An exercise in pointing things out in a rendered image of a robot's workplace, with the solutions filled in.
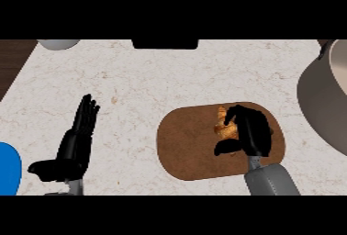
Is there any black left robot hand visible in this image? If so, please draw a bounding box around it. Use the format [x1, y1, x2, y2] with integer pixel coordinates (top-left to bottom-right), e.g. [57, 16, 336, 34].
[27, 94, 103, 184]

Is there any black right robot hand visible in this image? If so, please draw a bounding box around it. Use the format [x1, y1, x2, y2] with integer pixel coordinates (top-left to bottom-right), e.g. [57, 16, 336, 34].
[213, 104, 275, 158]

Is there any golden brown croissant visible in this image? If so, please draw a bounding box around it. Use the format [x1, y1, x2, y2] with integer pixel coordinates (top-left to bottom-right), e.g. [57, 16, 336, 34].
[213, 106, 240, 140]

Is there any brown wooden cutting board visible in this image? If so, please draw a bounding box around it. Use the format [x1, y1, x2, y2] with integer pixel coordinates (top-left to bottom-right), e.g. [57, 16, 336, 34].
[157, 101, 289, 182]

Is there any grey metal pot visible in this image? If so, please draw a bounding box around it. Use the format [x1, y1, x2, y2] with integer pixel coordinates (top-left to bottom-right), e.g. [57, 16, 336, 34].
[296, 39, 347, 156]

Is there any blue round object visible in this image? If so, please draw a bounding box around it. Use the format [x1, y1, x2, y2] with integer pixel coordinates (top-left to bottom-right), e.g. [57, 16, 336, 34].
[0, 141, 24, 196]

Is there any dark brown wooden panel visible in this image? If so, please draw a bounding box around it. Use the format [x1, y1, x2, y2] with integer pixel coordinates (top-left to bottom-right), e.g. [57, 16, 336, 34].
[0, 39, 40, 102]

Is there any black appliance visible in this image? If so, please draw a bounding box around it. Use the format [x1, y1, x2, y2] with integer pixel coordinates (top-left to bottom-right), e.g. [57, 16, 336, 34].
[131, 39, 201, 50]

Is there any grey round bowl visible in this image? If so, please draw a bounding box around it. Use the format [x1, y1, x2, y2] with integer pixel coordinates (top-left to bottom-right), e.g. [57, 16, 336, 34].
[38, 39, 82, 51]

